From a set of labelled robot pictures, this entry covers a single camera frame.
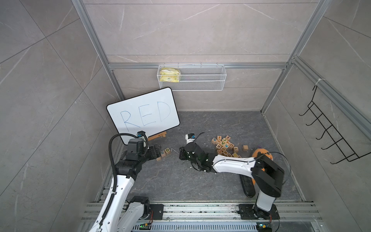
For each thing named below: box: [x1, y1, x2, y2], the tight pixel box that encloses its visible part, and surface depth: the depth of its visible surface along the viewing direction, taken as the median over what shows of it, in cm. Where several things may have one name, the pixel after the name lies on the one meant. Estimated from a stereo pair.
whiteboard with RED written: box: [106, 87, 181, 145], surface depth 92 cm
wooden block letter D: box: [164, 147, 171, 156], surface depth 96 cm
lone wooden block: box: [242, 145, 249, 152], surface depth 100 cm
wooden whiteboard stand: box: [147, 131, 167, 142], surface depth 100 cm
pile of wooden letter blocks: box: [211, 134, 242, 159], surface depth 97 cm
